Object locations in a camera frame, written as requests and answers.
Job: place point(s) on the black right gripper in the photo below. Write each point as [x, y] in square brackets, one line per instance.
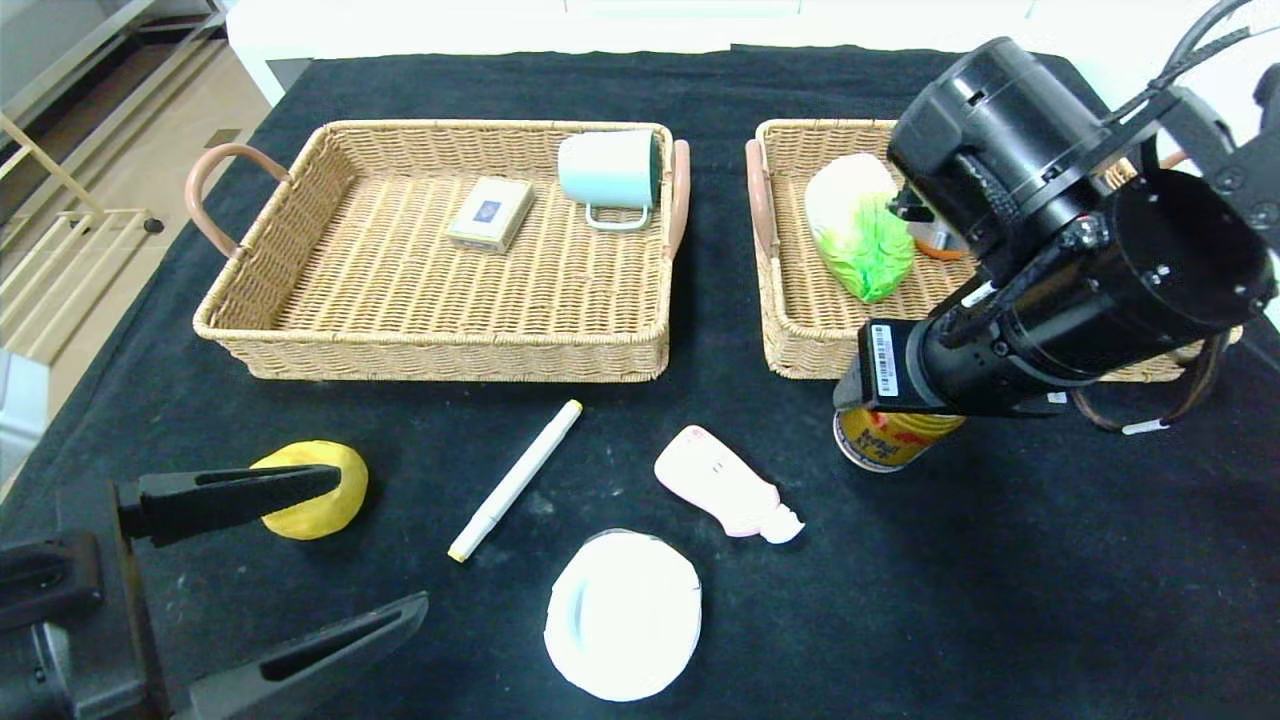
[886, 362]

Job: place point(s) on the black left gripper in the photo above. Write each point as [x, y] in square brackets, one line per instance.
[88, 545]

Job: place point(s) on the gold drink can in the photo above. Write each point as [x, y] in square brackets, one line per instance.
[895, 440]

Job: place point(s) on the white green napa cabbage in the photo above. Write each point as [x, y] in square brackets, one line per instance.
[860, 230]

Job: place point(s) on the white marker yellow cap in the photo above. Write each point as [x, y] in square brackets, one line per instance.
[515, 482]

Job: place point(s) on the crushed white paper bowl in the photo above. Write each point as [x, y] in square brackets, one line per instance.
[622, 615]

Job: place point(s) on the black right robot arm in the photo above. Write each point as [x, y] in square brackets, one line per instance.
[1180, 260]

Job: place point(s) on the yellow pear fruit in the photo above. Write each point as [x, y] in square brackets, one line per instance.
[320, 515]

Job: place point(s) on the orange fruit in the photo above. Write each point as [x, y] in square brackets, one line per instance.
[935, 245]

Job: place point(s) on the pink bottle white cap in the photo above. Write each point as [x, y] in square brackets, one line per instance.
[720, 482]

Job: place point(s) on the mint green mug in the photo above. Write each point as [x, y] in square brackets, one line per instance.
[605, 168]

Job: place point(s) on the small card box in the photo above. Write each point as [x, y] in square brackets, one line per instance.
[490, 212]

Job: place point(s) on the white table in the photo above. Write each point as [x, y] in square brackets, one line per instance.
[290, 30]

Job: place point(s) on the grey metal shelf frame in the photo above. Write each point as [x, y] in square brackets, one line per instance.
[80, 58]

